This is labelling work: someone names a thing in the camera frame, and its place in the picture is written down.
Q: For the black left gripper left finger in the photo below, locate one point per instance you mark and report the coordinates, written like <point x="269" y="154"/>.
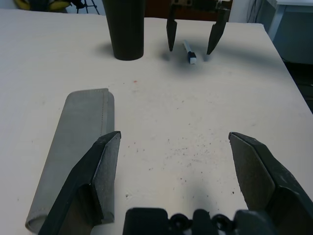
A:
<point x="85" y="178"/>

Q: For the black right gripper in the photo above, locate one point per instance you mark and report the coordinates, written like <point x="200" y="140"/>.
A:
<point x="200" y="3"/>

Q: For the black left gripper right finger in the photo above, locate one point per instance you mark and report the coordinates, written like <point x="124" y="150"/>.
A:
<point x="264" y="176"/>

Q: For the white and blue marker pen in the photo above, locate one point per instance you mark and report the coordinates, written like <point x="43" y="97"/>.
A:
<point x="192" y="55"/>

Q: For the grey glasses case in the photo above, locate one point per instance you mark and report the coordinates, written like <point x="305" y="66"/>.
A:
<point x="73" y="134"/>

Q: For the black plastic cup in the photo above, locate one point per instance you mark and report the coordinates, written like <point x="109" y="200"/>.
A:
<point x="126" y="29"/>

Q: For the white side desk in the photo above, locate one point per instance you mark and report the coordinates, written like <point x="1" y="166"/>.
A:
<point x="293" y="19"/>

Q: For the black tripod stand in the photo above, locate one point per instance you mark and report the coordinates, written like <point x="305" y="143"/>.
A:
<point x="86" y="3"/>

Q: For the yellow stool with wooden legs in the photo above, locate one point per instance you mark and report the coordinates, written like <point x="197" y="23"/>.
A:
<point x="60" y="4"/>

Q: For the black jacket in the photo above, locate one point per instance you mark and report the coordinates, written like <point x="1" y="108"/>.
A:
<point x="39" y="3"/>

